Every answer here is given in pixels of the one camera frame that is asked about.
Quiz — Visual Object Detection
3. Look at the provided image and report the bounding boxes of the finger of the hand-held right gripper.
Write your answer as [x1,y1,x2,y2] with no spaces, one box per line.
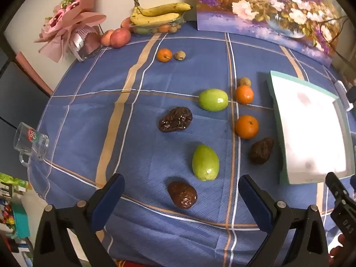
[325,172,351,206]

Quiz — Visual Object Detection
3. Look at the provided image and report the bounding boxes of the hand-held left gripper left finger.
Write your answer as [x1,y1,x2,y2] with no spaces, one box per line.
[33,173,125,267]

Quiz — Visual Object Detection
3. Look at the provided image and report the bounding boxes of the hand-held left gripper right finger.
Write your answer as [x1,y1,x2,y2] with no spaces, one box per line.
[239,174,330,267]

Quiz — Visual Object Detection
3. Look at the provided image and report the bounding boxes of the dark brown wrinkled fruit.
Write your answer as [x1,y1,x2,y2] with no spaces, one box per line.
[167,181,198,209]
[158,106,193,132]
[248,137,275,164]

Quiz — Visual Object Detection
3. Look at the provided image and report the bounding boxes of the white tray with green rim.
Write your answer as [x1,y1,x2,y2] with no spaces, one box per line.
[266,70,356,185]

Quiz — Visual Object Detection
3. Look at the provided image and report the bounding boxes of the green jujube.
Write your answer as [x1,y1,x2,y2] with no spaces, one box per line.
[198,88,229,112]
[192,144,220,181]

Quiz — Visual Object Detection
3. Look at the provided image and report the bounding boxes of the orange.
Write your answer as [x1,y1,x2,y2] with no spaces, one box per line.
[235,85,254,105]
[234,115,259,140]
[157,48,172,62]

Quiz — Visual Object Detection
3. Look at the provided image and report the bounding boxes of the person's right hand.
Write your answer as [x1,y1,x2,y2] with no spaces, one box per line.
[328,234,347,267]

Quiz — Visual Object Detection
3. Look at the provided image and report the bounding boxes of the teal box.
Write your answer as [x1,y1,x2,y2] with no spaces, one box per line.
[12,202,30,239]

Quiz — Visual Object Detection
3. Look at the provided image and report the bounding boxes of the black power adapter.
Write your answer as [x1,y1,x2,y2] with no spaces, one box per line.
[346,85,356,112]

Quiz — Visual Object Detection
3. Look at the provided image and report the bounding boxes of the white power strip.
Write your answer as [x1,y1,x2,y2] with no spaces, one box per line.
[335,81,348,112]

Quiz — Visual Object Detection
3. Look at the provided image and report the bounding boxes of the clear glass mug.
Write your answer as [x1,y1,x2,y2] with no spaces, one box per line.
[13,122,50,167]

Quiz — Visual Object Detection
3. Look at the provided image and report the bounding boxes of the blue plaid tablecloth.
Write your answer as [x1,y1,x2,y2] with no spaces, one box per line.
[28,21,356,267]

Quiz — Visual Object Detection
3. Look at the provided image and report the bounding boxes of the yellow banana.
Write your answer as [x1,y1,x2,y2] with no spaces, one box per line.
[130,0,180,25]
[138,2,193,16]

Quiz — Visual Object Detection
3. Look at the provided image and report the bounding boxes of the pink flower bouquet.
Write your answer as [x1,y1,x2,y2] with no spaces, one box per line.
[34,0,107,63]

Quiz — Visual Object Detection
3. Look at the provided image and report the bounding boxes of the clear plastic container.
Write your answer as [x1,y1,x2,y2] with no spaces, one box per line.
[129,13,186,35]

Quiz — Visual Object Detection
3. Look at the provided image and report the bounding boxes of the flower painting canvas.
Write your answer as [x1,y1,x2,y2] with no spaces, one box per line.
[195,0,342,67]

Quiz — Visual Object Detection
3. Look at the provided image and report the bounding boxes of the black cable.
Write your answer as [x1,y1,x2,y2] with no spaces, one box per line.
[320,15,356,64]

